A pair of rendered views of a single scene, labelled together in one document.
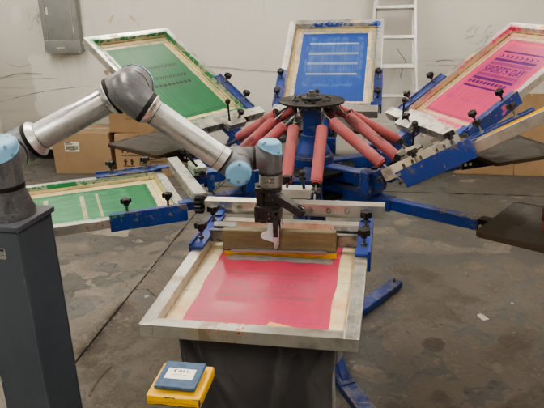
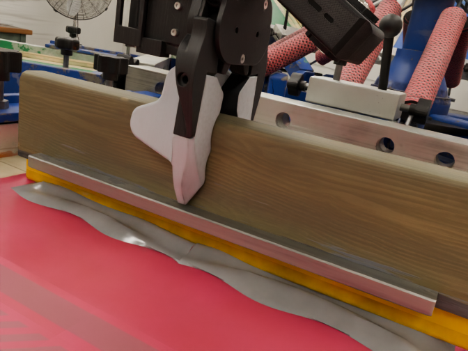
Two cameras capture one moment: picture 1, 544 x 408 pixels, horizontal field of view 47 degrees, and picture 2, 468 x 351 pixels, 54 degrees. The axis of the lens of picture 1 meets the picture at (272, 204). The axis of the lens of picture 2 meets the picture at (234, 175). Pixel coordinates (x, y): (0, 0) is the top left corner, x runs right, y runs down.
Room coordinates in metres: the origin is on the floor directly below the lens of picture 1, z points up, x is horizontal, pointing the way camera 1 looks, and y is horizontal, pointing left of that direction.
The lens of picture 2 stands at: (1.63, -0.11, 1.11)
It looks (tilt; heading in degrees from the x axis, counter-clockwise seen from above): 17 degrees down; 15
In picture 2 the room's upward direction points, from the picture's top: 10 degrees clockwise
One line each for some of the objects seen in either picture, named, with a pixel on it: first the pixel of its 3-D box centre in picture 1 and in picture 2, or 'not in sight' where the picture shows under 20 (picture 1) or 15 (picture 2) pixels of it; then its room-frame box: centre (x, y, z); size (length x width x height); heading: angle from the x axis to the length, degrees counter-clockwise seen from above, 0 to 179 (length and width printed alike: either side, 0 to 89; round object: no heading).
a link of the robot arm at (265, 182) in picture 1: (270, 180); not in sight; (1.93, 0.00, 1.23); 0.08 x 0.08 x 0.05
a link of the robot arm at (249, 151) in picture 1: (238, 159); not in sight; (1.91, 0.10, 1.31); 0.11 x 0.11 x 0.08; 2
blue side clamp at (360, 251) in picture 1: (364, 242); not in sight; (1.98, -0.31, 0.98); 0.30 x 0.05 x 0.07; 169
